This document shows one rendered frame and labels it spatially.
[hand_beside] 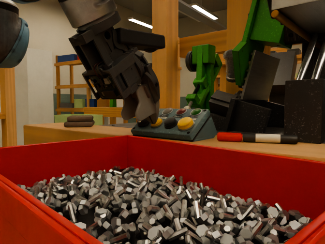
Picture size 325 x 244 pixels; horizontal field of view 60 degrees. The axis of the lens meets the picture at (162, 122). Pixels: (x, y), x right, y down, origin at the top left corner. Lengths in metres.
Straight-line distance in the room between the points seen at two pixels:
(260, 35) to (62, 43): 8.77
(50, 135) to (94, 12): 0.48
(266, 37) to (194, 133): 0.31
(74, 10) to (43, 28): 8.61
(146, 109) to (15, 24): 0.35
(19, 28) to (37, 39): 8.17
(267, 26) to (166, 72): 0.69
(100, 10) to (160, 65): 0.91
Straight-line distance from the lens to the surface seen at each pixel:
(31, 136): 0.94
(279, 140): 0.51
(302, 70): 0.58
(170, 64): 1.32
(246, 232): 0.20
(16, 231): 0.19
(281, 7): 0.50
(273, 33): 0.69
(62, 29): 9.42
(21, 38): 0.70
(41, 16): 9.10
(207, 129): 0.54
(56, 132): 0.81
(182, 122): 0.51
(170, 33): 1.35
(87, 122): 0.83
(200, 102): 0.96
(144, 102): 0.50
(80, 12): 0.44
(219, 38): 1.27
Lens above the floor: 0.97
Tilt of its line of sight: 4 degrees down
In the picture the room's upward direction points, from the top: straight up
